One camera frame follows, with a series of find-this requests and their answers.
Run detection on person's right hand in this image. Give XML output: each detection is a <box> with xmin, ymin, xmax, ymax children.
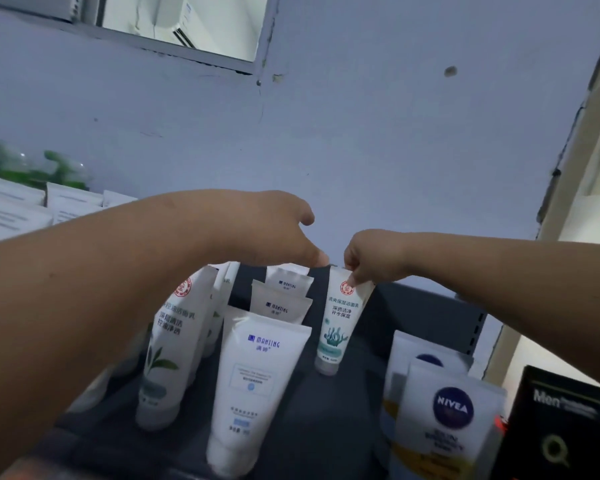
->
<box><xmin>343</xmin><ymin>229</ymin><xmax>412</xmax><ymax>289</ymax></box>

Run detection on person's left hand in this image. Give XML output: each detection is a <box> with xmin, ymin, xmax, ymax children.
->
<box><xmin>215</xmin><ymin>188</ymin><xmax>331</xmax><ymax>269</ymax></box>

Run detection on seaweed print white tube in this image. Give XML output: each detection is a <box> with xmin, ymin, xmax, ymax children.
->
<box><xmin>313</xmin><ymin>267</ymin><xmax>376</xmax><ymax>377</ymax></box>

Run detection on row of green-leaf tubes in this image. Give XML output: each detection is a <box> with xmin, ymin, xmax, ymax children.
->
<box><xmin>67</xmin><ymin>262</ymin><xmax>241</xmax><ymax>433</ymax></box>

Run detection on dark grey shelf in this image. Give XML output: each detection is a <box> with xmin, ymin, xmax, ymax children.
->
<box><xmin>0</xmin><ymin>264</ymin><xmax>489</xmax><ymax>480</ymax></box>

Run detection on black Mentholatum tube orange band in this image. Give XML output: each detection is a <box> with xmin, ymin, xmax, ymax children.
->
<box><xmin>489</xmin><ymin>364</ymin><xmax>600</xmax><ymax>480</ymax></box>

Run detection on rows of plain white tubes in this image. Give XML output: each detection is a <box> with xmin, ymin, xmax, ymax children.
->
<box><xmin>0</xmin><ymin>174</ymin><xmax>139</xmax><ymax>245</ymax></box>

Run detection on person's right forearm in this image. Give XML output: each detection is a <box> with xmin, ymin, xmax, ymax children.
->
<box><xmin>405</xmin><ymin>232</ymin><xmax>600</xmax><ymax>391</ymax></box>

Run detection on person's left forearm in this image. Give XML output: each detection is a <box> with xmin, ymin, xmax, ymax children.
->
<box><xmin>0</xmin><ymin>189</ymin><xmax>226</xmax><ymax>480</ymax></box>

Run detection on white air conditioner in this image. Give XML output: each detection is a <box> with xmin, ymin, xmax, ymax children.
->
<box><xmin>157</xmin><ymin>0</ymin><xmax>202</xmax><ymax>49</ymax></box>

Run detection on grey framed window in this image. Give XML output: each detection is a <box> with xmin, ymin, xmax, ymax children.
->
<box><xmin>0</xmin><ymin>0</ymin><xmax>281</xmax><ymax>75</ymax></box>

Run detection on wooden door frame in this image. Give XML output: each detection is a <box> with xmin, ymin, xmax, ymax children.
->
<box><xmin>482</xmin><ymin>24</ymin><xmax>600</xmax><ymax>385</ymax></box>

